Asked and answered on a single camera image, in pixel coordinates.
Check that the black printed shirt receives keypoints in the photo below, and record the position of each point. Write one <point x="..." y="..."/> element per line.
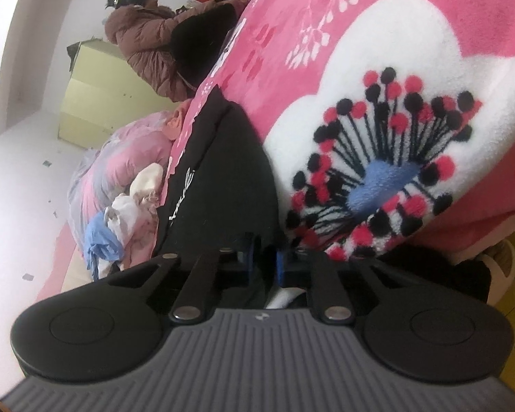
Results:
<point x="223" y="171"/>

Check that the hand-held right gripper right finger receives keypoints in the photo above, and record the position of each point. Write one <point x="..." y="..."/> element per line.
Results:
<point x="280" y="268"/>

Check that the pink grey floral quilt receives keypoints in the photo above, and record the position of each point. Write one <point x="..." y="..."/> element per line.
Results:
<point x="107" y="167"/>

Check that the light blue shirt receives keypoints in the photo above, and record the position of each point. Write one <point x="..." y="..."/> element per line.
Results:
<point x="101" y="236"/>

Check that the pink white headboard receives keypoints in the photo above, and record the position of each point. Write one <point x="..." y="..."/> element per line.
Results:
<point x="68" y="266"/>

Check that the cream fleece garment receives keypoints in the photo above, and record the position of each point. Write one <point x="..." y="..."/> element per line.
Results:
<point x="148" y="178"/>

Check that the pale yellow wardrobe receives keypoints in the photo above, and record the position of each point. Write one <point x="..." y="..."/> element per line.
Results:
<point x="94" y="94"/>

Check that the white garment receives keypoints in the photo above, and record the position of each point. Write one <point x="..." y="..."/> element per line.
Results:
<point x="124" y="212"/>

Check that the peach cloth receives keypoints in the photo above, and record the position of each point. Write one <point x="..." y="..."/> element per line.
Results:
<point x="175" y="124"/>

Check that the pink floral blanket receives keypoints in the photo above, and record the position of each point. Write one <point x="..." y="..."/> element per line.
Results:
<point x="326" y="73"/>

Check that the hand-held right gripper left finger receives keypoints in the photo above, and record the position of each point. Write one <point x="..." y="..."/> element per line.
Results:
<point x="251" y="261"/>

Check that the beige garment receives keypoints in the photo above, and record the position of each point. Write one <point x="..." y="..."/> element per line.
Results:
<point x="141" y="236"/>

